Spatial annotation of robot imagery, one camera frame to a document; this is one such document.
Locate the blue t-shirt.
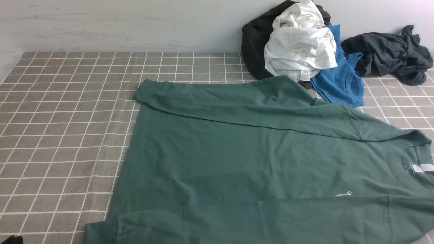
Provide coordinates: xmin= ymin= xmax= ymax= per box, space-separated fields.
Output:
xmin=310 ymin=24 xmax=364 ymax=108

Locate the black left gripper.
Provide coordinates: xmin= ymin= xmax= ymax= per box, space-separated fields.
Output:
xmin=1 ymin=235 xmax=23 ymax=244

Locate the dark grey crumpled garment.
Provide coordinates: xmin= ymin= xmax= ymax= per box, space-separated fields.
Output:
xmin=341 ymin=25 xmax=433 ymax=86

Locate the green long-sleeve top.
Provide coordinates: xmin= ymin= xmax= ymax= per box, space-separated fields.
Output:
xmin=84 ymin=76 xmax=433 ymax=244

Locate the white crumpled shirt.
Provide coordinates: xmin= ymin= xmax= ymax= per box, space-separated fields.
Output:
xmin=264 ymin=0 xmax=338 ymax=82

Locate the black garment under pile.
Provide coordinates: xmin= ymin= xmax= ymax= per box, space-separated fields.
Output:
xmin=241 ymin=0 xmax=331 ymax=89

